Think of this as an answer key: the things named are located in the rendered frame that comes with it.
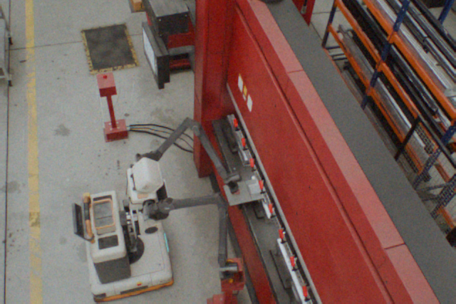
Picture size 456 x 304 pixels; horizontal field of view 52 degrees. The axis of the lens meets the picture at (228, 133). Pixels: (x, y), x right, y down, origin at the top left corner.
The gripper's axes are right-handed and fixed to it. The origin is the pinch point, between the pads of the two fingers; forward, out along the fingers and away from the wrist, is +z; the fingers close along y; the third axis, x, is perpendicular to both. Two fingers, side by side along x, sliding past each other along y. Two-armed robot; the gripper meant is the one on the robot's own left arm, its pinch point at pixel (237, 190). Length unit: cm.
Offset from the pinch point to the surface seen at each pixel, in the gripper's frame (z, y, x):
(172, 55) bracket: -25, 139, 9
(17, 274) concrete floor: 1, 23, 210
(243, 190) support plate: 5.4, 0.7, -2.9
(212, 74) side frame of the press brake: -34, 85, -21
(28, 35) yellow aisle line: 9, 350, 197
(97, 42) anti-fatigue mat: 48, 318, 124
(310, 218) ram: -50, -68, -47
